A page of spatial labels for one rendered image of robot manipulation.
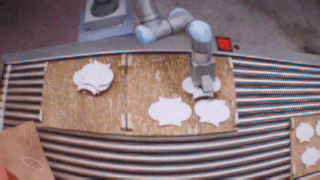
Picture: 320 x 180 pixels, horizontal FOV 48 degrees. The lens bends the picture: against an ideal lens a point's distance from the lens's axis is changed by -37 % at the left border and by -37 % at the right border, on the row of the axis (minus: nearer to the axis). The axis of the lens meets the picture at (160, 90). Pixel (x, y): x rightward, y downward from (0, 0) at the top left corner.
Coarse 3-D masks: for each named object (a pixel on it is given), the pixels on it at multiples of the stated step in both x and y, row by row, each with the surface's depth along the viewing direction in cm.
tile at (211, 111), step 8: (200, 104) 194; (208, 104) 194; (216, 104) 194; (200, 112) 192; (208, 112) 192; (216, 112) 192; (224, 112) 192; (200, 120) 190; (208, 120) 190; (216, 120) 190; (224, 120) 190
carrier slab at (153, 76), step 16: (144, 64) 205; (160, 64) 205; (176, 64) 206; (224, 64) 207; (128, 80) 201; (144, 80) 201; (160, 80) 201; (176, 80) 201; (224, 80) 202; (128, 96) 197; (144, 96) 197; (160, 96) 197; (176, 96) 197; (192, 96) 197; (224, 96) 198; (128, 112) 193; (144, 112) 193; (192, 112) 193; (144, 128) 189; (160, 128) 189; (176, 128) 189; (192, 128) 189; (208, 128) 189; (224, 128) 189
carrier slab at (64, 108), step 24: (48, 72) 203; (72, 72) 203; (120, 72) 203; (48, 96) 195; (72, 96) 195; (96, 96) 196; (120, 96) 196; (48, 120) 187; (72, 120) 189; (96, 120) 190; (120, 120) 190
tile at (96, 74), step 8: (88, 64) 198; (96, 64) 198; (104, 64) 198; (88, 72) 196; (96, 72) 196; (104, 72) 196; (88, 80) 194; (96, 80) 194; (104, 80) 194; (112, 80) 195; (96, 88) 192
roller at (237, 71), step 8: (8, 72) 205; (16, 72) 205; (24, 72) 205; (32, 72) 205; (40, 72) 205; (240, 72) 208; (248, 72) 208; (256, 72) 208; (264, 72) 208; (272, 72) 209; (280, 72) 209; (288, 72) 209; (296, 72) 210; (304, 72) 211
